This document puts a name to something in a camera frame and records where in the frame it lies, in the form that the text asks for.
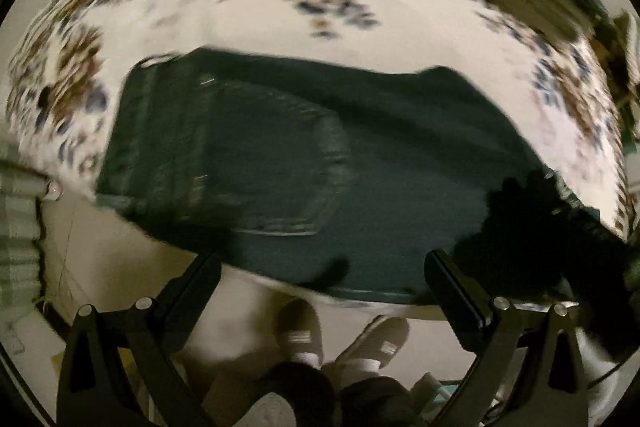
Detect dark denim pants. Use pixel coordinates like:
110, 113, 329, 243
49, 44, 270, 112
95, 47, 601, 308

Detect green striped cloth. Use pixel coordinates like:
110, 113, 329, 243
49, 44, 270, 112
0, 146, 47, 304

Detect person's white shoe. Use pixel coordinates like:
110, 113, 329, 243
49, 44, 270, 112
276, 299, 324, 369
334, 316, 412, 374

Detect floral printed bed sheet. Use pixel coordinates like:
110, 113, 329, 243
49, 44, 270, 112
5, 0, 632, 323

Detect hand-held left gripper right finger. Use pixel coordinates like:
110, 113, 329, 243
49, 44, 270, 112
423, 249, 589, 427

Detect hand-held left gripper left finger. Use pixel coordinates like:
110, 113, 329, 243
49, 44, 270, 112
56, 251, 224, 427

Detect person's dark trouser legs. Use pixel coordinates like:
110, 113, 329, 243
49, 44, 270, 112
259, 361, 418, 427

